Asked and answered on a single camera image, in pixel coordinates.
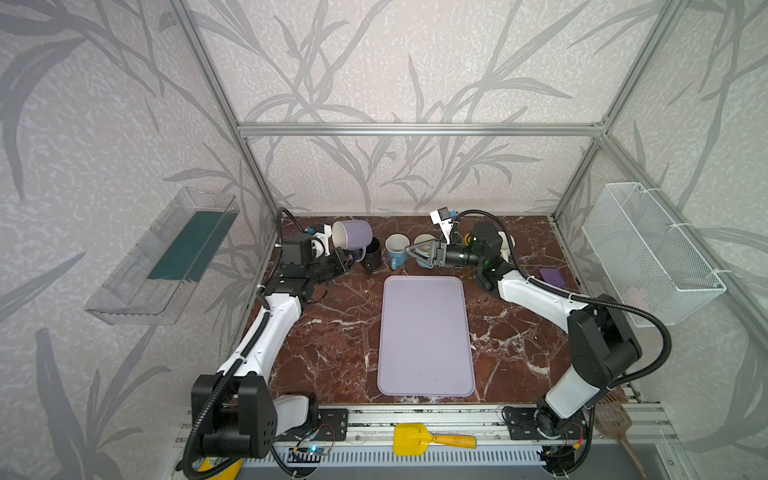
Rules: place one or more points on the brown slotted spatula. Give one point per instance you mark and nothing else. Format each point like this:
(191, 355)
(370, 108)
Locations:
(613, 421)

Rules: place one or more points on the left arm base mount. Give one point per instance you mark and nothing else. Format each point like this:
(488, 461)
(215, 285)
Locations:
(327, 424)

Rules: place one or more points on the green sponge sheet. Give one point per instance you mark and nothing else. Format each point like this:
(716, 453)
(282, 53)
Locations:
(192, 250)

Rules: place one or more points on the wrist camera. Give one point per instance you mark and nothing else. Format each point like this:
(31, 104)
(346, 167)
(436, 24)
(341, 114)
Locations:
(445, 219)
(320, 236)

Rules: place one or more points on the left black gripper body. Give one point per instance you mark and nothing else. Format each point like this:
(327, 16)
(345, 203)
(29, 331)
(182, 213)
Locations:
(342, 260)

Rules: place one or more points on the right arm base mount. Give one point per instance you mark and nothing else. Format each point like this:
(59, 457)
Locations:
(519, 423)

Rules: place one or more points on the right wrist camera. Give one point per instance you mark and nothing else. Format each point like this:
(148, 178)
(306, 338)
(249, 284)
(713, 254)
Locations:
(445, 219)

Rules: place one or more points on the clear plastic wall shelf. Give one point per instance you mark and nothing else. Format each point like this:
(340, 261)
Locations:
(128, 297)

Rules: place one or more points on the purple ceramic mug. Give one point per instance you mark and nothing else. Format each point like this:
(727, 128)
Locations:
(352, 236)

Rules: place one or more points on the black ceramic mug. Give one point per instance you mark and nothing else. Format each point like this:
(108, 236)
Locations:
(372, 259)

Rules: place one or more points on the aluminium cage frame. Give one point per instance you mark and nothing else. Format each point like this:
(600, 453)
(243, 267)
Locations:
(689, 124)

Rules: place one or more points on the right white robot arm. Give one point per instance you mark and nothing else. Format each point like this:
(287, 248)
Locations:
(603, 345)

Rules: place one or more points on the purple silicone spatula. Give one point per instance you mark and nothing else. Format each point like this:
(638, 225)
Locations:
(552, 276)

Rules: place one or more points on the white wire basket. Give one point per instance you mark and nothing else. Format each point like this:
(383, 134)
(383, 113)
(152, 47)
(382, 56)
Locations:
(640, 245)

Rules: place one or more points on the pink object in basket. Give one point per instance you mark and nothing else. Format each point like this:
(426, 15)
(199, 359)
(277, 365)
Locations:
(637, 297)

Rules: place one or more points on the teal blue mug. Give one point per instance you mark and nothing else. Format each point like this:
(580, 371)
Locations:
(396, 245)

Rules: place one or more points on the lavender plastic tray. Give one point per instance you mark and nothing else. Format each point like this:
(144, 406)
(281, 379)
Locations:
(425, 347)

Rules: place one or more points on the yellow toy shovel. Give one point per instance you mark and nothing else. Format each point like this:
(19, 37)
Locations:
(413, 439)

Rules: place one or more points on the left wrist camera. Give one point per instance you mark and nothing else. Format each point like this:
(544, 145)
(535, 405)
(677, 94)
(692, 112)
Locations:
(320, 236)

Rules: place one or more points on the light blue mug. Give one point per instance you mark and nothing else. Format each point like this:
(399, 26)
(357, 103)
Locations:
(423, 240)

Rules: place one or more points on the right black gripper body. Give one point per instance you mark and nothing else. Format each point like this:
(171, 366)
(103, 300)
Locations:
(440, 256)

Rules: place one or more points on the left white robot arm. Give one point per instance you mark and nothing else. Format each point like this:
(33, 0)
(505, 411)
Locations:
(234, 415)

